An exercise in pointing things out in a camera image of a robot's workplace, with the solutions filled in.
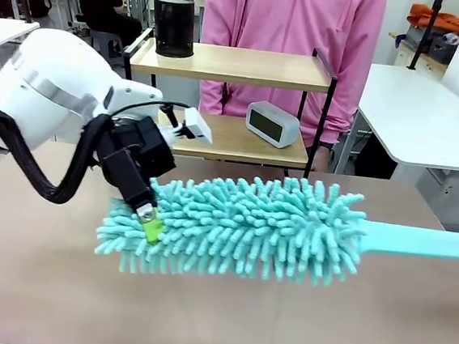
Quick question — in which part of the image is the grey digital alarm clock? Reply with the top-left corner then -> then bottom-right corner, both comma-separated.
243,98 -> 304,151

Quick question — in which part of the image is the black pole with round foot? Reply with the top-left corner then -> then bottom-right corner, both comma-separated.
406,0 -> 444,74

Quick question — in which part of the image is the person in pink hoodie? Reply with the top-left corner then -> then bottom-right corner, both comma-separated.
189,0 -> 389,179

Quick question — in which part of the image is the black backpack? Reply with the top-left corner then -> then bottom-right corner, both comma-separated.
24,0 -> 53,19

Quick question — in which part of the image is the large white table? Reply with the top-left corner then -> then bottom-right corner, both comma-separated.
334,60 -> 459,187

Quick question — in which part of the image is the black mesh pen holder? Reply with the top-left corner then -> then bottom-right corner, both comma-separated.
147,0 -> 200,61

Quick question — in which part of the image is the grey storage basket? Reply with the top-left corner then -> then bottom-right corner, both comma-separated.
427,33 -> 459,66

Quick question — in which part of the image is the black frame wooden two-tier shelf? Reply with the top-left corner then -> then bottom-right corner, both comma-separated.
112,24 -> 342,182

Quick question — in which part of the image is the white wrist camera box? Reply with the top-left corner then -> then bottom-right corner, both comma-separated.
163,106 -> 217,146

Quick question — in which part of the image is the seated person in black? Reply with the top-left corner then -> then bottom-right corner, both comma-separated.
71,0 -> 147,50

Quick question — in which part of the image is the black braided cable sleeve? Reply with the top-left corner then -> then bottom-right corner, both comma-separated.
0,101 -> 113,210

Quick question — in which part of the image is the white table with white legs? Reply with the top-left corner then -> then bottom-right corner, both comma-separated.
0,16 -> 41,74

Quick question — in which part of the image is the teal microfibre duster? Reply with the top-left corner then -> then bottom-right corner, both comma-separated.
91,158 -> 459,307

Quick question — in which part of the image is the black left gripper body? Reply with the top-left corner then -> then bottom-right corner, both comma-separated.
98,111 -> 181,185

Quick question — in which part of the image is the white low cabinet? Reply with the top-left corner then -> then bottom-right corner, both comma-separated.
392,36 -> 451,85

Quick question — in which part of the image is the grey plastic stool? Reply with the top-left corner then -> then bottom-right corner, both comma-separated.
86,28 -> 128,69

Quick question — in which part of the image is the thin black camera cable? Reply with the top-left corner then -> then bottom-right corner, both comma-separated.
94,93 -> 193,131

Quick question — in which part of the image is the orange cloth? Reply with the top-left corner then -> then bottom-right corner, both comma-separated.
405,2 -> 459,36

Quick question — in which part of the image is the person's left hand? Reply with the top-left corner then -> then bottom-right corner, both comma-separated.
312,146 -> 334,174

